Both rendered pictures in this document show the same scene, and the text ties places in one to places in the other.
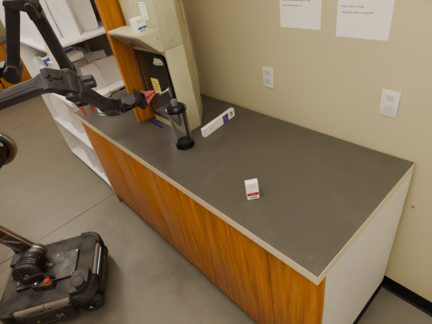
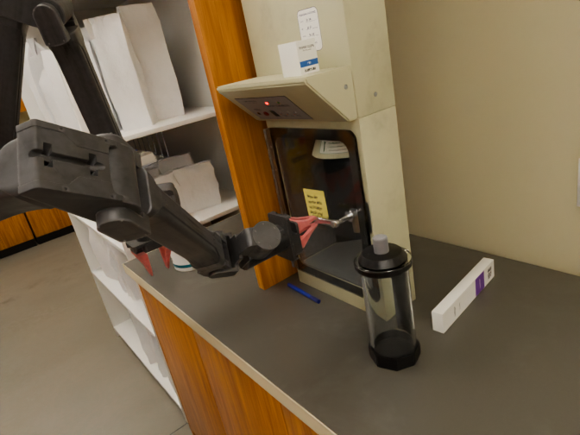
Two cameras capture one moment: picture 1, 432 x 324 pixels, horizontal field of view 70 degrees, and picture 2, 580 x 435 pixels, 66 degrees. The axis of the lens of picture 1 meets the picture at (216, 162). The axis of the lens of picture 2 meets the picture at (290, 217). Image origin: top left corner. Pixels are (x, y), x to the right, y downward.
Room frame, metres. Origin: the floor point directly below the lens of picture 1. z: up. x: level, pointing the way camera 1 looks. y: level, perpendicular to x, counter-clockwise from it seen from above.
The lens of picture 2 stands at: (0.66, 0.28, 1.57)
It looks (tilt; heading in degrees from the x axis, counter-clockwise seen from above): 21 degrees down; 2
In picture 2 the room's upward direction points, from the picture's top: 12 degrees counter-clockwise
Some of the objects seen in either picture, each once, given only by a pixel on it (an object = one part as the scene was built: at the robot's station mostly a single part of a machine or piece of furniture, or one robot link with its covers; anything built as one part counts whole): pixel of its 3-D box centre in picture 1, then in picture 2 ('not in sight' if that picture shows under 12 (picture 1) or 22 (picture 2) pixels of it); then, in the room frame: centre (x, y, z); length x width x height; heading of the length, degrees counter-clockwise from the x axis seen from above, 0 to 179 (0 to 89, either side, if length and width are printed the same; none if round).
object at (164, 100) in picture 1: (157, 87); (319, 211); (1.66, 0.23, 1.19); 0.30 x 0.01 x 0.40; 35
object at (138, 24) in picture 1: (138, 24); (299, 58); (1.56, 0.23, 1.54); 0.05 x 0.05 x 0.06; 41
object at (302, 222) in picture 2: (147, 96); (299, 230); (1.56, 0.29, 1.19); 0.09 x 0.07 x 0.07; 127
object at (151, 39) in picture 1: (135, 40); (281, 101); (1.63, 0.27, 1.46); 0.32 x 0.12 x 0.10; 36
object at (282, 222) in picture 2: (135, 101); (274, 240); (1.52, 0.34, 1.20); 0.07 x 0.07 x 0.10; 37
